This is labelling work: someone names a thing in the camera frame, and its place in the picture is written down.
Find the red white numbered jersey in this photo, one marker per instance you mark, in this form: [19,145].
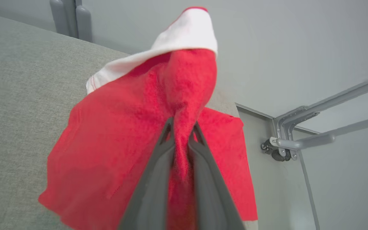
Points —
[230,163]

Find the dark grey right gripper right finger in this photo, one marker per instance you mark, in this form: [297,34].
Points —
[209,191]

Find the grey round metal tube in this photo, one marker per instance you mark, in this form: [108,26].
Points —
[318,139]

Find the grey cylindrical post foot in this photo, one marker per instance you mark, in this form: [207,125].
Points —
[57,16]
[84,24]

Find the grey metal partition post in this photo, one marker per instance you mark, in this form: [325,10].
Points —
[72,16]

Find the grey metal frame rail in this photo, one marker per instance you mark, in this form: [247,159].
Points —
[331,100]

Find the grey wall base rail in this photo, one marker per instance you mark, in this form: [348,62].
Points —
[257,111]

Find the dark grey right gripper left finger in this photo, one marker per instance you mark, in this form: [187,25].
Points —
[152,191]

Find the red shorts white stripe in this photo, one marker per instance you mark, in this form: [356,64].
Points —
[187,80]

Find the black caster wheel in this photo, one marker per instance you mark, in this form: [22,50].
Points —
[278,155]

